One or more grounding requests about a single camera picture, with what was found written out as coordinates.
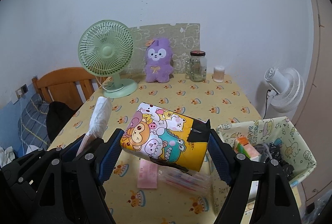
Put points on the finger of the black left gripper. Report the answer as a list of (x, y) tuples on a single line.
[(75, 150)]

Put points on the pink tissue packet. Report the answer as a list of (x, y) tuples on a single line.
[(147, 176)]

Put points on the cotton swab container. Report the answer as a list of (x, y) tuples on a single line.
[(218, 74)]

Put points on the clear plastic packet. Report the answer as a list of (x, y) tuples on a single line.
[(194, 184)]

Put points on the blue plaid bedding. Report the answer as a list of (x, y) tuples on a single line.
[(32, 129)]

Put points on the white standing fan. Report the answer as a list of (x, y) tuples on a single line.
[(287, 89)]

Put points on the cartoon-print storage basket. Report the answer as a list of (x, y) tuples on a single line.
[(275, 138)]

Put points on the white tissue pack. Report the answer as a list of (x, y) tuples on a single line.
[(99, 119)]

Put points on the green desk fan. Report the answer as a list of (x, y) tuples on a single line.
[(104, 50)]

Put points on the wooden chair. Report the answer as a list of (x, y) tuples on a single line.
[(72, 86)]

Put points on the beige door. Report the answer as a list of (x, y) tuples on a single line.
[(313, 116)]

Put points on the purple plush bunny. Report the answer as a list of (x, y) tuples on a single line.
[(158, 58)]

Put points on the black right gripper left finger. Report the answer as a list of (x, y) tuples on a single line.
[(71, 189)]

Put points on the green orange tissue packet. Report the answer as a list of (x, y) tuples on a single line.
[(243, 146)]

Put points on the black cloth on chair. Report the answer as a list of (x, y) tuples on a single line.
[(58, 116)]

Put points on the glass jar with brown lid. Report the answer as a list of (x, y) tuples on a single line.
[(196, 66)]

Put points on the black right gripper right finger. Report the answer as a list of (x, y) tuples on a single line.
[(274, 202)]

